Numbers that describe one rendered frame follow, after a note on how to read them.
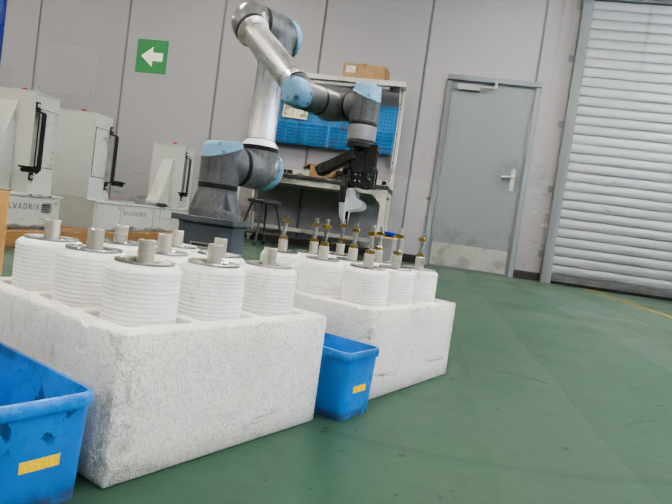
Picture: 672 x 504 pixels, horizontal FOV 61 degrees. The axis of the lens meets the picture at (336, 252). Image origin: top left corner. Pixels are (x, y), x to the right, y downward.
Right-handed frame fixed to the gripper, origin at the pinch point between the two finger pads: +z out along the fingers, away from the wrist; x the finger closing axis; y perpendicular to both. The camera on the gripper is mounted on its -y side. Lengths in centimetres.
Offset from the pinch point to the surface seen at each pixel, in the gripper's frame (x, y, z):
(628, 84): 504, 161, -182
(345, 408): -52, 18, 33
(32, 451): -99, -4, 28
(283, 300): -62, 7, 15
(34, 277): -77, -26, 15
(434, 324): -14.4, 28.7, 21.7
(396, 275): -24.1, 19.6, 11.1
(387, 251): 10.4, 11.6, 7.5
